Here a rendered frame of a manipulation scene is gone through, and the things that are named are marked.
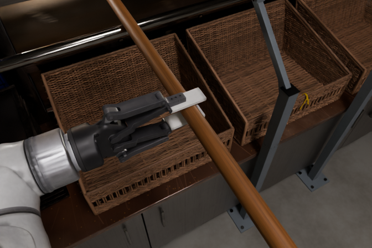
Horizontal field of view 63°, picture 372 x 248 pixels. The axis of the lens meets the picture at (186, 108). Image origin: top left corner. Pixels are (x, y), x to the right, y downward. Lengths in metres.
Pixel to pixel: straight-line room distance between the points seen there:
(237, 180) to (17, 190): 0.30
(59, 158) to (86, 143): 0.04
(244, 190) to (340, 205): 1.51
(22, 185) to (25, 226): 0.06
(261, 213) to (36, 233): 0.29
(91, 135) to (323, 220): 1.54
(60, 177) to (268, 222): 0.30
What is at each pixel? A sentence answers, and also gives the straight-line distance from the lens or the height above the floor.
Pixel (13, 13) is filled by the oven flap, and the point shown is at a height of 1.07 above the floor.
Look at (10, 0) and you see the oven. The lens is 1.11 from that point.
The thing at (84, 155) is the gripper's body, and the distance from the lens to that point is 0.49.
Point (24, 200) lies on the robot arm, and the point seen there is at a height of 1.21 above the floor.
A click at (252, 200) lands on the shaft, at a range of 0.45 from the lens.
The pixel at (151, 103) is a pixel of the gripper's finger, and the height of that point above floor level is 1.24.
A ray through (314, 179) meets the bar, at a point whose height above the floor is 0.01.
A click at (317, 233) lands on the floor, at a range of 1.82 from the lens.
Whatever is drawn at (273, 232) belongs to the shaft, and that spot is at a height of 1.20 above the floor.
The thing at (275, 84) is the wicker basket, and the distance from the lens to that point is 1.51.
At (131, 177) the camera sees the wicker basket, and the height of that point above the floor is 0.72.
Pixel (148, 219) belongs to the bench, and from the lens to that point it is 1.23.
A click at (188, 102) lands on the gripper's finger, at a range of 0.52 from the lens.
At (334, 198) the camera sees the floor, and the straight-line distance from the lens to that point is 1.95.
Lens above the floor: 1.60
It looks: 49 degrees down
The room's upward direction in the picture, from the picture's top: straight up
